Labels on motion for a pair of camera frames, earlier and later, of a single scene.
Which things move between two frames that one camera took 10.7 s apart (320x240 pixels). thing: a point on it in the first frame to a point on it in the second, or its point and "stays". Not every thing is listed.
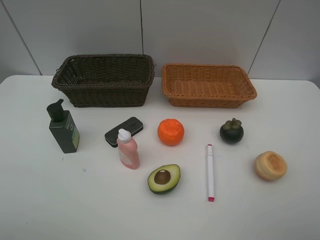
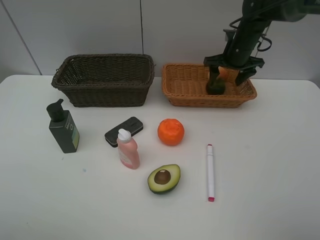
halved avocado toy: (164, 179) stays
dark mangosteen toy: (231, 132) to (218, 88)
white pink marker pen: (210, 173) stays
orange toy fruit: (170, 131) stays
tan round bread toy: (271, 166) to (224, 73)
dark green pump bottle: (63, 127) stays
